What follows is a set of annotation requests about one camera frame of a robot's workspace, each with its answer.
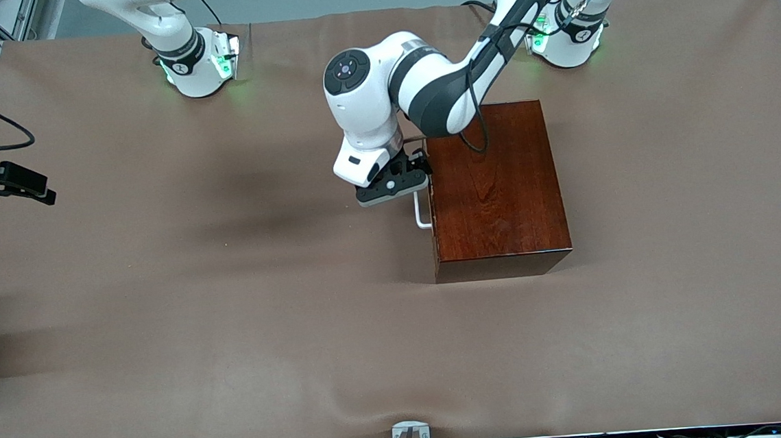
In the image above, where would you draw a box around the dark wooden cabinet door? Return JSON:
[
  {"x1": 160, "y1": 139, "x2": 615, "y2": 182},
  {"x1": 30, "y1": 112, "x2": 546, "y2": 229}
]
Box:
[{"x1": 426, "y1": 175, "x2": 443, "y2": 284}]

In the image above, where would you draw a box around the large table cover sheet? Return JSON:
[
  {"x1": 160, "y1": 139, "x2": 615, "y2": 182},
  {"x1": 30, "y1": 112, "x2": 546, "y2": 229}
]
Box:
[{"x1": 0, "y1": 0, "x2": 781, "y2": 438}]

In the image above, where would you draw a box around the black left arm base cable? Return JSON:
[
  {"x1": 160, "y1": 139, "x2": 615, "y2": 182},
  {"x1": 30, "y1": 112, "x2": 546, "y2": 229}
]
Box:
[{"x1": 461, "y1": 0, "x2": 502, "y2": 19}]

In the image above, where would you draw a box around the grey metal corner bracket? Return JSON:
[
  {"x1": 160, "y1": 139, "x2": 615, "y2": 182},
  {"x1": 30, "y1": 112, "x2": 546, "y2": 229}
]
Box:
[{"x1": 390, "y1": 419, "x2": 431, "y2": 438}]

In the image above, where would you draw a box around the black arm base cable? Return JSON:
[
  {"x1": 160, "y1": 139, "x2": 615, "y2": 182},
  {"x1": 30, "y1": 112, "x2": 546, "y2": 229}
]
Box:
[
  {"x1": 461, "y1": 0, "x2": 502, "y2": 19},
  {"x1": 193, "y1": 0, "x2": 223, "y2": 27}
]

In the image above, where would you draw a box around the white metal drawer handle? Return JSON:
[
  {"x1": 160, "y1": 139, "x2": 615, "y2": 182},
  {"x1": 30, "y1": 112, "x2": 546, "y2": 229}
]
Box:
[{"x1": 413, "y1": 190, "x2": 434, "y2": 231}]

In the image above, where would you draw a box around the black right arm base cable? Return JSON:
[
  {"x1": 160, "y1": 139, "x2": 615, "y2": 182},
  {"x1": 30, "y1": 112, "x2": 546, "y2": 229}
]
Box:
[{"x1": 193, "y1": 0, "x2": 223, "y2": 27}]

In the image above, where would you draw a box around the dark wooden drawer cabinet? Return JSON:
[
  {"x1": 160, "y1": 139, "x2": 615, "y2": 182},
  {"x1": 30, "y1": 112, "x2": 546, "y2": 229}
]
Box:
[{"x1": 422, "y1": 97, "x2": 575, "y2": 285}]

